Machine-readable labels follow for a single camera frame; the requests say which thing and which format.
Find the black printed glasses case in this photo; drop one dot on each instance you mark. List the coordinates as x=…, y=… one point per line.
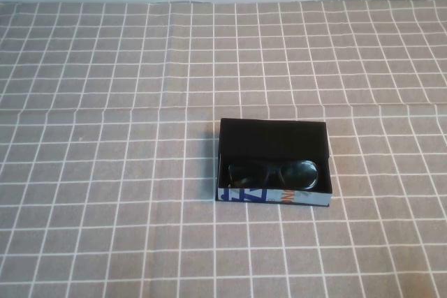
x=272, y=137

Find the black frame glasses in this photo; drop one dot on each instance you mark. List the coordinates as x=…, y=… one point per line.
x=300, y=174

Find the grey white-grid tablecloth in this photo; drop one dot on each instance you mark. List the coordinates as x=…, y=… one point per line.
x=104, y=172

